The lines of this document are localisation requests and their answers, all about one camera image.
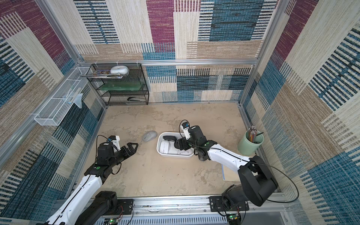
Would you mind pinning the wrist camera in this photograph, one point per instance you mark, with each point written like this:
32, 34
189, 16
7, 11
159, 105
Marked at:
115, 142
185, 128

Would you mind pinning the green pencil cup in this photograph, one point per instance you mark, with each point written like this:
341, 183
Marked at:
246, 147

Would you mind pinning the white plastic storage box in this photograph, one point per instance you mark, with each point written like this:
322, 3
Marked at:
173, 151

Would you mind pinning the white round device on shelf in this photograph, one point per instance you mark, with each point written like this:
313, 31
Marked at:
120, 70

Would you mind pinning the paper cone in basket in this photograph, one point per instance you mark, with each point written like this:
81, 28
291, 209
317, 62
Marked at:
76, 98

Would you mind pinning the magazine on shelf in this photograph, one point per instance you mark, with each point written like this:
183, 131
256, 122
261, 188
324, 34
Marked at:
103, 74

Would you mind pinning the white wire wall basket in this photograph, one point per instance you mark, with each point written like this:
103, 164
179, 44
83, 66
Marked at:
56, 108

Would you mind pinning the white vertical mouse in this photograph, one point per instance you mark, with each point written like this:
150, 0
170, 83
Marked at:
165, 147

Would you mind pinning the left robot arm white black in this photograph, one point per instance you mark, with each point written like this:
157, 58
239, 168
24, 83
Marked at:
74, 211

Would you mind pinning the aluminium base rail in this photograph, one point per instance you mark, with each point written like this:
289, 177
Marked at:
196, 210

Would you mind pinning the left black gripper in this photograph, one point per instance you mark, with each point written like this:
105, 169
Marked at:
124, 150

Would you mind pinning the pencils bundle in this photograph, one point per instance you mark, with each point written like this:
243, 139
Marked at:
253, 133

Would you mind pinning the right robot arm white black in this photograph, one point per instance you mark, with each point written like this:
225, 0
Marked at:
257, 181

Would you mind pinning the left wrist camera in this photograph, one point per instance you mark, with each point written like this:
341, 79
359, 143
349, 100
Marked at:
115, 142

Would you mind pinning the black mouse oval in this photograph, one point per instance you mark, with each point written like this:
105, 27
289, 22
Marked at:
170, 138

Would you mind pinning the green sheet on shelf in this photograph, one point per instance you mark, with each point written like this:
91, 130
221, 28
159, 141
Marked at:
121, 86

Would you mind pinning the black stapler on shelf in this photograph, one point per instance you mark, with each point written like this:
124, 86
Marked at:
136, 99

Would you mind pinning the grey computer mouse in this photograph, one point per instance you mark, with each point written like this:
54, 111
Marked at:
149, 135

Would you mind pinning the brown notebook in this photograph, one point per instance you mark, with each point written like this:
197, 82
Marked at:
230, 170

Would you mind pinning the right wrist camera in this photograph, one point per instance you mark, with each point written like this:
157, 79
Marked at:
185, 128

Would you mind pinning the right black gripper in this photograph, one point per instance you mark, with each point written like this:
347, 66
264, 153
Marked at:
182, 143

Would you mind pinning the black wire shelf rack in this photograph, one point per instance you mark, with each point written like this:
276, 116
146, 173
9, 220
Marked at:
119, 98

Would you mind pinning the white flat mouse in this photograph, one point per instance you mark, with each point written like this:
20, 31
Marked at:
186, 152

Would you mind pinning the green circuit board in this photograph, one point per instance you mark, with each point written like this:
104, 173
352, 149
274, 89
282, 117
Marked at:
111, 221

